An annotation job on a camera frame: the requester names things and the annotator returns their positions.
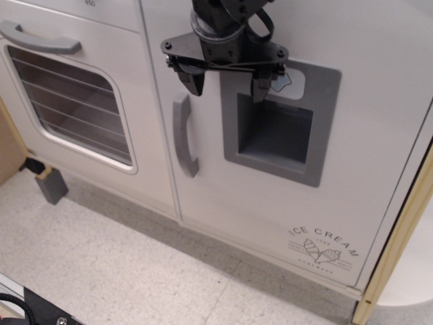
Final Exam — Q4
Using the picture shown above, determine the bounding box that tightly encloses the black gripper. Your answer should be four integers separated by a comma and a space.
160, 32, 288, 103

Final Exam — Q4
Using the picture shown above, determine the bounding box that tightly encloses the grey fridge door handle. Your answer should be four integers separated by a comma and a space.
173, 93, 199, 178

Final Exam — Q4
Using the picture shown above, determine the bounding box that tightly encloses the grey ice dispenser recess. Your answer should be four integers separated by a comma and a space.
220, 60, 342, 188

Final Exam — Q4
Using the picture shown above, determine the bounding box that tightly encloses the white toy oven door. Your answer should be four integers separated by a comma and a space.
1, 1, 176, 217

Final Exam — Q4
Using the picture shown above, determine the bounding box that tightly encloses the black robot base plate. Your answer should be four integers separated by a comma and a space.
24, 287, 83, 325

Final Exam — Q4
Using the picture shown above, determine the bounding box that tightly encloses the grey kitchen foot block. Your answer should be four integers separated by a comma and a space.
35, 169, 68, 205

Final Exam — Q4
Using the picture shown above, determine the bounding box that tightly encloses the wooden side frame post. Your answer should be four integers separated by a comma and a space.
350, 144, 432, 324

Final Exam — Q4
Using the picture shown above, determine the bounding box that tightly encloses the white toy fridge door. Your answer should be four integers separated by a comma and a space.
141, 1, 432, 297

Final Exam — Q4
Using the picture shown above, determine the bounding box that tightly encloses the black braided cable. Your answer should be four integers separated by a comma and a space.
0, 293, 38, 325

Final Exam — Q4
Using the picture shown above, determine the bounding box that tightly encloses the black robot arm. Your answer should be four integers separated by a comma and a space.
161, 1, 288, 103

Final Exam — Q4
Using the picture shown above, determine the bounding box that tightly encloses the grey oven door handle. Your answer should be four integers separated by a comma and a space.
1, 20, 82, 55

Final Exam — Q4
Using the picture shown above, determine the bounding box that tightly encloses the brown cardboard box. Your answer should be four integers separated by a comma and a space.
1, 100, 28, 185

